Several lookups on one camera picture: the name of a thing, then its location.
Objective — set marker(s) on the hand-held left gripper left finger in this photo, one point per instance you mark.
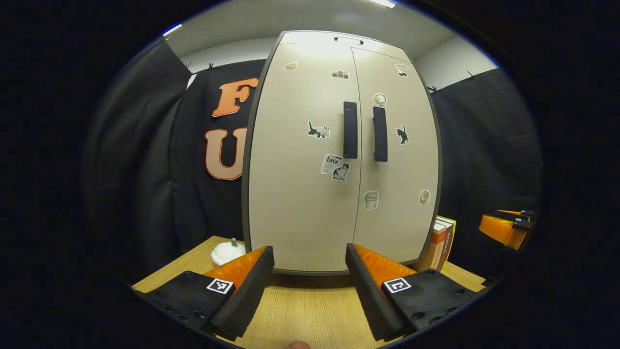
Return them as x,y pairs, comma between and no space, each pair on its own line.
247,291

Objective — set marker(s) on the white shoe cabinet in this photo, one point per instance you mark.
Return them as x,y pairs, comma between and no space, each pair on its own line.
310,41

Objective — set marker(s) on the white shoe cabinet door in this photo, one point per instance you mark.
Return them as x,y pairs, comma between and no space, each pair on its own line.
295,208
402,228

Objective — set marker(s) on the ceiling light panel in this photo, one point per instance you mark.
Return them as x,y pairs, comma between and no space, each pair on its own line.
383,3
172,30

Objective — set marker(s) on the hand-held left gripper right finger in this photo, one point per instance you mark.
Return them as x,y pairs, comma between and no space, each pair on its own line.
368,295

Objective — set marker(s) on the black backdrop cloth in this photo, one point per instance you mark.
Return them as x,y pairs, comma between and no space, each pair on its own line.
145,194

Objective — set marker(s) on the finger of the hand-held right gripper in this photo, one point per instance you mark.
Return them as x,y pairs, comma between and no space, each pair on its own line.
520,213
501,232

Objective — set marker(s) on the yellow book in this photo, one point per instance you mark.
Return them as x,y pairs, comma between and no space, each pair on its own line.
453,232

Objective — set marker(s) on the white cup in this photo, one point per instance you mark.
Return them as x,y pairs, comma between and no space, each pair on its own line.
225,252

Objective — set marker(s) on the brown book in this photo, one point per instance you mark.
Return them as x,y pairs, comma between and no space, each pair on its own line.
445,247

